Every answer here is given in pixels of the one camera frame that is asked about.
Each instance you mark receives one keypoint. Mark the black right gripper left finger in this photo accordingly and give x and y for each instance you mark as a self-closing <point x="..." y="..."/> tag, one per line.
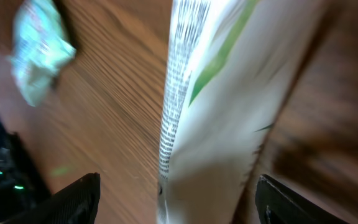
<point x="77" y="203"/>

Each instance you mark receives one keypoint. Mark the white green tube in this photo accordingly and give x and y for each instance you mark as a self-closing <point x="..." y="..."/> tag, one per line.
<point x="230" y="65"/>

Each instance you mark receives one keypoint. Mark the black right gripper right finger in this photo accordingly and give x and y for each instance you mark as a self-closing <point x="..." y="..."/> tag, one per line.
<point x="276" y="203"/>

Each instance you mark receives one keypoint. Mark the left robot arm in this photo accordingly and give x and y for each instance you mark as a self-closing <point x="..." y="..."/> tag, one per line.
<point x="21" y="186"/>

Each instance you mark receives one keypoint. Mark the teal toilet tissue pack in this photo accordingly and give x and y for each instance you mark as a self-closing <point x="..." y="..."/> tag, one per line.
<point x="41" y="48"/>

